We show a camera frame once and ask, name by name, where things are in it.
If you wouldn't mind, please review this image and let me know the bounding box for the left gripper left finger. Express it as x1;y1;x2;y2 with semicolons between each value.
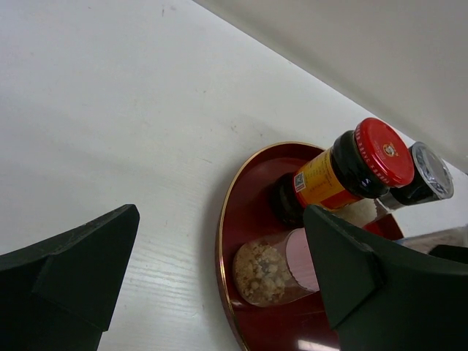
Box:
1;204;140;350

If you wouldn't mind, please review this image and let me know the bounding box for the black top grinder bottle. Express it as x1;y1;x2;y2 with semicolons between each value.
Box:
338;141;455;230

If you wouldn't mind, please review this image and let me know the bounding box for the red round tray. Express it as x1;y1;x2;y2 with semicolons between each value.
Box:
214;141;405;351

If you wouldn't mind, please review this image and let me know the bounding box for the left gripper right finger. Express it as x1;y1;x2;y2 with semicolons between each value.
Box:
303;205;467;350

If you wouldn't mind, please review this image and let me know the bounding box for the red lid chili sauce jar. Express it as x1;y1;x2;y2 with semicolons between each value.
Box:
270;118;415;227

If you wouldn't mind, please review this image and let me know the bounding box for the pink lid spice shaker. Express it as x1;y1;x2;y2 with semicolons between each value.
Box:
233;228;320;307

